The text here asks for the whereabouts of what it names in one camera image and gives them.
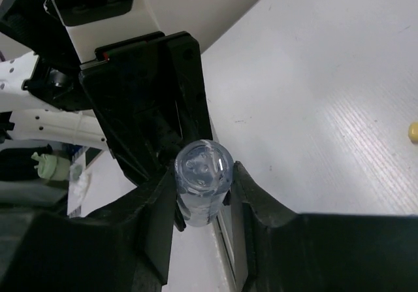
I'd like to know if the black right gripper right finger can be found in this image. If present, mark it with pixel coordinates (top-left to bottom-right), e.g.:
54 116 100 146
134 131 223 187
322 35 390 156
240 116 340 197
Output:
230 162 417 291

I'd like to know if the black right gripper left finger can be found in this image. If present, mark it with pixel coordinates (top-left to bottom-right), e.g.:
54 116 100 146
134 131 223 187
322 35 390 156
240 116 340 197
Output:
1 169 176 291

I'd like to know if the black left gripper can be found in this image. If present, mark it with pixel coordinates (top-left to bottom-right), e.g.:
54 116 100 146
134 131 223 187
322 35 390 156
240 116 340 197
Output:
0 0 215 187

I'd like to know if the clear blue glue bottle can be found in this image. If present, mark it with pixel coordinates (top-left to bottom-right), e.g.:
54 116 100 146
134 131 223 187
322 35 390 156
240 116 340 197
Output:
174 140 234 227

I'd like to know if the yellow highlighter marker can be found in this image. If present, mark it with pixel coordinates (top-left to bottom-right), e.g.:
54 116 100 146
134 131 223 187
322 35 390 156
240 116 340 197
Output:
408 122 418 144

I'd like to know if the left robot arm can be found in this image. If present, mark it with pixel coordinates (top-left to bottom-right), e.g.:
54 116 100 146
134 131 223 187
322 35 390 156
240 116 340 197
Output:
1 0 212 185

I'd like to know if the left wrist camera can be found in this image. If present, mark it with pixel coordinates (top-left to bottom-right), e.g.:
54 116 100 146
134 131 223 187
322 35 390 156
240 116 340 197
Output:
52 0 160 63

